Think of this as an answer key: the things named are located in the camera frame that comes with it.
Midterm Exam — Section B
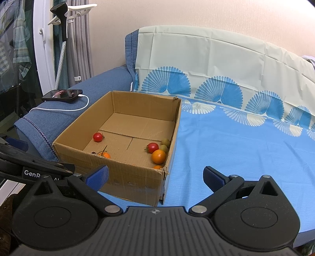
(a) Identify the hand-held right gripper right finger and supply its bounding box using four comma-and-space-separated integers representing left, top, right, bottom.
188, 166, 281, 217

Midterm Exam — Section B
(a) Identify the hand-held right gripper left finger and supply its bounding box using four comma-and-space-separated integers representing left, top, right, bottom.
24, 165, 123, 217

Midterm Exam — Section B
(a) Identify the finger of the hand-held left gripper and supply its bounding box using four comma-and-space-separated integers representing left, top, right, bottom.
5, 138, 29, 152

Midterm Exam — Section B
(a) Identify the small orange with stem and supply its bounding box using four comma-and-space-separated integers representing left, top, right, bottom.
97, 145, 111, 159

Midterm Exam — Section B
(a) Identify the large orange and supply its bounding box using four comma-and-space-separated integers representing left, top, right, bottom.
151, 149, 167, 164

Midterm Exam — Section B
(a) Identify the brown cardboard box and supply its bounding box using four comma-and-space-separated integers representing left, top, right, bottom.
52, 90, 182, 207

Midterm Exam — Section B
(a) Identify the black smartphone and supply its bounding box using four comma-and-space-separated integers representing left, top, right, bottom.
41, 89, 83, 102

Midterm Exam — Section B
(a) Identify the plaid shirt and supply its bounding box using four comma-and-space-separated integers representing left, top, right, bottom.
0, 0, 32, 79

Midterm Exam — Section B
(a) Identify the blue sofa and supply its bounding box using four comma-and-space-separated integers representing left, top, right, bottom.
13, 31, 138, 163

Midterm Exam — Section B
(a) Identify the grey curtain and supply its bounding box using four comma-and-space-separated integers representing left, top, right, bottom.
66, 0, 94, 85

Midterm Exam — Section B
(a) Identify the blue fan-print sheet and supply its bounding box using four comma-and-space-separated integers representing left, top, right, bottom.
134, 25, 315, 247

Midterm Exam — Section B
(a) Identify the black garment steamer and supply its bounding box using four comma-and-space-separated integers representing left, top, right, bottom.
50, 1, 68, 90

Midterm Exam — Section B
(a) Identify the white plastic hanger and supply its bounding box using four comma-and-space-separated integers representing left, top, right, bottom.
47, 4, 97, 26

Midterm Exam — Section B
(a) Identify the white charging cable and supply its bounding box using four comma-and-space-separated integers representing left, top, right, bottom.
30, 94, 89, 115

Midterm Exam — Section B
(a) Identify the white door frame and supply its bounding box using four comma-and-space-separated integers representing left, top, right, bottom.
33, 0, 58, 96

